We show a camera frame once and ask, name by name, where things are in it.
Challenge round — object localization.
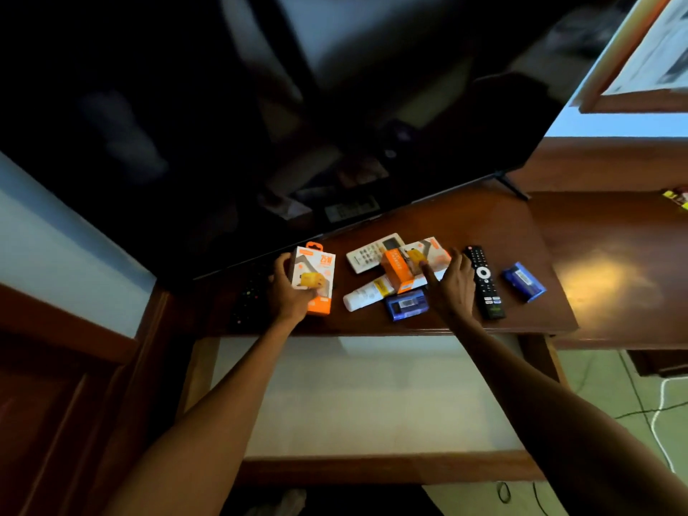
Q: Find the white air conditioner remote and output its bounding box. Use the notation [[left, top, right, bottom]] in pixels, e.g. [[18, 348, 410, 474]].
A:
[[345, 232, 405, 274]]

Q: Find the person's right forearm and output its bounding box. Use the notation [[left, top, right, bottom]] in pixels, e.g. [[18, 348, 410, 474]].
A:
[[449, 314, 688, 516]]

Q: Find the wooden framed picture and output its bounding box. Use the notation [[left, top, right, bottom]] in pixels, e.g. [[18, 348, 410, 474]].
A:
[[571, 0, 688, 114]]

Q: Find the orange white charger box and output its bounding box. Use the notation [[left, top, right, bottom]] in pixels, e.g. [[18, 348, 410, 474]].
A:
[[288, 241, 336, 317], [381, 236, 452, 295]]

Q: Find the person's left forearm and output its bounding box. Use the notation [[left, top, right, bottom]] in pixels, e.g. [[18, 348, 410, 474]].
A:
[[101, 316, 303, 516]]

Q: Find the black television remote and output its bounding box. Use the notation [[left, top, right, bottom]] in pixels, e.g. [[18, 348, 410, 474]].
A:
[[463, 244, 507, 321]]

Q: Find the white cream tube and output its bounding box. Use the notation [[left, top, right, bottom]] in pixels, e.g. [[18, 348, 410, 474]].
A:
[[343, 269, 448, 313]]

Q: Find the dark remote control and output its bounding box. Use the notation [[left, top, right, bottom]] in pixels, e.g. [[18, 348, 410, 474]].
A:
[[230, 269, 272, 331]]

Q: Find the blue plastic packet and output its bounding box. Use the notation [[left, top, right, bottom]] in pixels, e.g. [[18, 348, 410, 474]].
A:
[[384, 289, 430, 322], [502, 261, 547, 304]]

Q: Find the large black television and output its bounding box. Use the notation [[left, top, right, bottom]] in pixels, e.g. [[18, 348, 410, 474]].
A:
[[0, 0, 643, 282]]

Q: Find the wooden television table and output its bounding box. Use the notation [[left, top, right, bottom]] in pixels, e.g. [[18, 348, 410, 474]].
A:
[[175, 180, 580, 487]]

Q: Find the person's right hand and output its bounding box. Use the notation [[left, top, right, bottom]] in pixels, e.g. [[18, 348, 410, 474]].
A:
[[420, 247, 477, 324]]

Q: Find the person's left hand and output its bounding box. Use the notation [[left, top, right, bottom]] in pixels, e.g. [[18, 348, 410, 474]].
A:
[[267, 252, 325, 324]]

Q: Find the wooden side desk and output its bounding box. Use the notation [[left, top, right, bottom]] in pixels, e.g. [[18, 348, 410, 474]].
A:
[[511, 136, 688, 378]]

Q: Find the dark wooden cabinet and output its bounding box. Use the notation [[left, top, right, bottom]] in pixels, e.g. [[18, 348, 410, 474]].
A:
[[0, 283, 173, 516]]

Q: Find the white floor cable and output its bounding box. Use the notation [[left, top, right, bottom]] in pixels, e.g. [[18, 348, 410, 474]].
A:
[[649, 375, 688, 474]]

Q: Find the white cloth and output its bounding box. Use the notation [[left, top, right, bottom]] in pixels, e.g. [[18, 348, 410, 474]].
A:
[[258, 488, 308, 516]]

